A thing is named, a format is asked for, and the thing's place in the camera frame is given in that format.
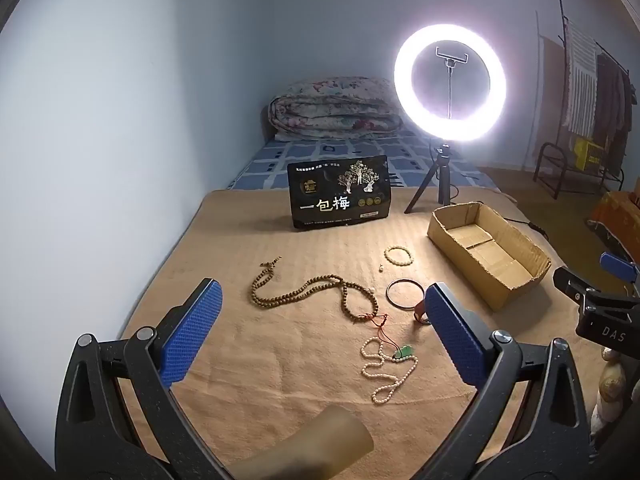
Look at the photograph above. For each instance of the dark hanging clothes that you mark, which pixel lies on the dark hanging clothes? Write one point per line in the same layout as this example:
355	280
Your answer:
612	105

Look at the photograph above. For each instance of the open cardboard box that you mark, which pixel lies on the open cardboard box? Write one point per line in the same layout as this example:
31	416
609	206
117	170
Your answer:
500	285

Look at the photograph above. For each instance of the orange cloth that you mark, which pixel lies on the orange cloth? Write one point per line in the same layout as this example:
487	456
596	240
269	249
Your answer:
617	215

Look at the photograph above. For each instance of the tall clothes rack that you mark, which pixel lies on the tall clothes rack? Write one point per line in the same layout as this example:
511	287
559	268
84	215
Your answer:
567	35

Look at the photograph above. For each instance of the phone clamp holder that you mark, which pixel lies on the phone clamp holder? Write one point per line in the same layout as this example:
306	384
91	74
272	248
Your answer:
451	62

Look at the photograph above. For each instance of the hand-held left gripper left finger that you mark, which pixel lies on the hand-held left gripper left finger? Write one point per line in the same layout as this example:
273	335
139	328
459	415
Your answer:
192	330

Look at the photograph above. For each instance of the tan smooth object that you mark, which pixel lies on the tan smooth object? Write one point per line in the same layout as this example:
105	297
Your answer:
320	445

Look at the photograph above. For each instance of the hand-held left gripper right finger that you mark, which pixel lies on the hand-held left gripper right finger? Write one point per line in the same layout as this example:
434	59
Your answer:
452	330

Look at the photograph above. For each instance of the folded floral quilt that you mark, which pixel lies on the folded floral quilt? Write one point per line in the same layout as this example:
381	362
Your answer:
335	110

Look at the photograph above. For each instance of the blue patterned bedsheet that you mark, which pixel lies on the blue patterned bedsheet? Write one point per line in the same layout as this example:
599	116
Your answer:
320	152

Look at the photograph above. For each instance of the white knitted garment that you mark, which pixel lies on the white knitted garment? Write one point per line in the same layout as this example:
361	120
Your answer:
580	75

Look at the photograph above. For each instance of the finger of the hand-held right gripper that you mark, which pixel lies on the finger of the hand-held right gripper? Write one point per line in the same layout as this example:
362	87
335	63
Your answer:
575	285
620	267

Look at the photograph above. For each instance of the person's right hand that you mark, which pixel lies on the person's right hand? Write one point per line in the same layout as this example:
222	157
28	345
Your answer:
611	385

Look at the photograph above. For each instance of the tan blanket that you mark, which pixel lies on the tan blanket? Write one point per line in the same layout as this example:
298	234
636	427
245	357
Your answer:
200	240

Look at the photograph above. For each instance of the black snack bag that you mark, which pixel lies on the black snack bag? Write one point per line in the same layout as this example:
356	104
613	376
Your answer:
340	200

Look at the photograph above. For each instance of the thin black bangle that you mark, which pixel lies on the thin black bangle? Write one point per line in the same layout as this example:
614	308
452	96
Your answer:
388	292

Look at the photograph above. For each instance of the yellow box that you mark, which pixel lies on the yellow box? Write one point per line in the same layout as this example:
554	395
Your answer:
589	154

